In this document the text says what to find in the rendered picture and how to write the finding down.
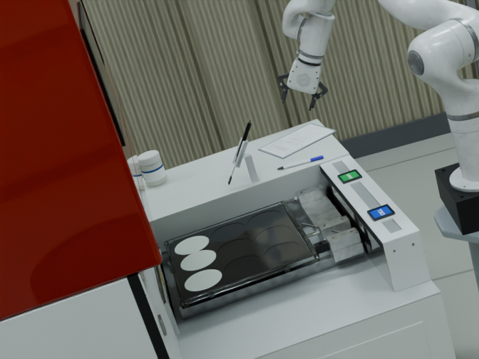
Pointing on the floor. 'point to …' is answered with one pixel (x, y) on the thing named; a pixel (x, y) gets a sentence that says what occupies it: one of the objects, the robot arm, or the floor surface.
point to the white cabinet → (384, 337)
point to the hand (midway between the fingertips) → (297, 102)
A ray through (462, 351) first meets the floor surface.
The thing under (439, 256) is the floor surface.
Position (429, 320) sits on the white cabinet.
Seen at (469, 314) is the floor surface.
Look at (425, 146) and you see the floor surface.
